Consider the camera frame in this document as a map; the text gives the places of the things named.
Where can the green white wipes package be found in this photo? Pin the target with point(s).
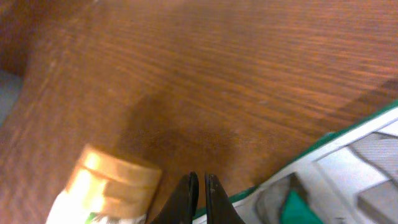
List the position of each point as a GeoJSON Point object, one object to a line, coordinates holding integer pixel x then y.
{"type": "Point", "coordinates": [346, 177]}

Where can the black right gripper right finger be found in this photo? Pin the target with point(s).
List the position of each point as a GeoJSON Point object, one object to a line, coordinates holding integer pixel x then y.
{"type": "Point", "coordinates": [219, 210]}

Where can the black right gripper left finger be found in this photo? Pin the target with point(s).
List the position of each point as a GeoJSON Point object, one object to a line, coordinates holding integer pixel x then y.
{"type": "Point", "coordinates": [181, 206]}

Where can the white cream tube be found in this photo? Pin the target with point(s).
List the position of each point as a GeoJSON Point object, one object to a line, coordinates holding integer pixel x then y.
{"type": "Point", "coordinates": [104, 188]}

